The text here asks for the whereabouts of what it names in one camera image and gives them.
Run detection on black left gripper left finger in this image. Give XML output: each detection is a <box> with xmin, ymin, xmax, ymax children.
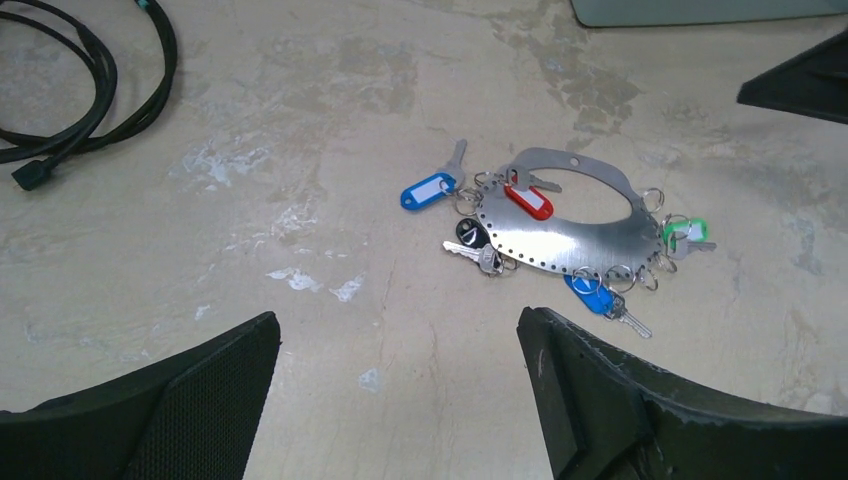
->
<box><xmin>1</xmin><ymin>312</ymin><xmax>281</xmax><ymax>479</ymax></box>

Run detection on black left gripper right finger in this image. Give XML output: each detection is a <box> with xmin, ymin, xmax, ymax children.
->
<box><xmin>517</xmin><ymin>307</ymin><xmax>847</xmax><ymax>479</ymax></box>

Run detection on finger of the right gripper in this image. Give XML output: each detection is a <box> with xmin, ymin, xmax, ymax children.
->
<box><xmin>737</xmin><ymin>31</ymin><xmax>847</xmax><ymax>124</ymax></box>

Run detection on key with green tag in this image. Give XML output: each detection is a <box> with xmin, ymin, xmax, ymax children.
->
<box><xmin>660</xmin><ymin>214</ymin><xmax>717</xmax><ymax>260</ymax></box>

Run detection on green plastic toolbox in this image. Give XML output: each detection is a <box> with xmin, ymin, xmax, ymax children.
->
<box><xmin>571</xmin><ymin>0</ymin><xmax>847</xmax><ymax>28</ymax></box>

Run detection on black coiled cable left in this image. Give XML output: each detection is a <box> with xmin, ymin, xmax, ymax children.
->
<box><xmin>0</xmin><ymin>0</ymin><xmax>179</xmax><ymax>193</ymax></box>

